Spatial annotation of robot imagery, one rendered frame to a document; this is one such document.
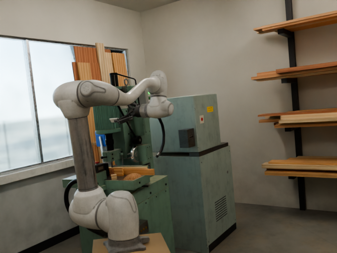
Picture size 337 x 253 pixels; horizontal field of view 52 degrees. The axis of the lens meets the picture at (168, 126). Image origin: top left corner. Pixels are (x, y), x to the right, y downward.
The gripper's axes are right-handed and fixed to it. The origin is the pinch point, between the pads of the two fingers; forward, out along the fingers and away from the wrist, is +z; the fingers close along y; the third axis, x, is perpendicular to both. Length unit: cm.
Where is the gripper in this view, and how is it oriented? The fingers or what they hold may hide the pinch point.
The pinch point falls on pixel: (116, 113)
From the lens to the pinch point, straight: 228.6
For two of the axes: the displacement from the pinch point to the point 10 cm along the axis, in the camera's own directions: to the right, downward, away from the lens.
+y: 3.0, -6.8, 6.7
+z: -8.9, 0.5, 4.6
